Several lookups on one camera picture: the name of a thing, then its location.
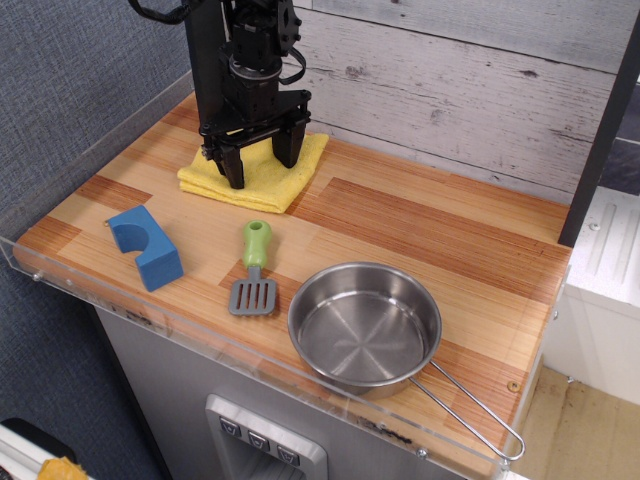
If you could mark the grey toy kitchen cabinet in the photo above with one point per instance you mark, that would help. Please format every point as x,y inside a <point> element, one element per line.
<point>171,383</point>

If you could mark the green handled grey spatula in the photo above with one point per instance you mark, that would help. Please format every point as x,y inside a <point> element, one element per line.
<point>255,294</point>

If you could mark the dark right frame post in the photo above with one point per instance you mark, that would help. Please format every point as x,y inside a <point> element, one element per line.
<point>611,120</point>

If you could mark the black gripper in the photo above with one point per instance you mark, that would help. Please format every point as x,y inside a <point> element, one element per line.
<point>255,108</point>

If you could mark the yellow dish towel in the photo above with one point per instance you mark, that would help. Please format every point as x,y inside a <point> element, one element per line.
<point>269,186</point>

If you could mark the black and yellow object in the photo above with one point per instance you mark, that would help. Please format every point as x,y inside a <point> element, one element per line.
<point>27,452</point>

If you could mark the white plastic bin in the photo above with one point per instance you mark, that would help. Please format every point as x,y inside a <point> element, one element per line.
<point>593,336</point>

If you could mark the blue wooden arch block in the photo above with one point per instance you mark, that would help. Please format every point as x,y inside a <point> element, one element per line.
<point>158,262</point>

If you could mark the dark frame post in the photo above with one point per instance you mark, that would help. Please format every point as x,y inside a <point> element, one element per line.
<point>205,27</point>
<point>611,120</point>

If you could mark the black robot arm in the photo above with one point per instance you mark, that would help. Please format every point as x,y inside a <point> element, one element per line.
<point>262,24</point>

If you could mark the stainless steel pan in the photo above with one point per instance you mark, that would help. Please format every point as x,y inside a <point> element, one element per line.
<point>369,329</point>

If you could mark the clear acrylic table guard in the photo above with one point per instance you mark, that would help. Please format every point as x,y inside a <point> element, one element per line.
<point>489,256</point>

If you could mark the dark left frame post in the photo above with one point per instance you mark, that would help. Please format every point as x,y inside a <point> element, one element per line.
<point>205,27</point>

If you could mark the silver button panel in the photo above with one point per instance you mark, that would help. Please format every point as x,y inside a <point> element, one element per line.
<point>250,446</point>

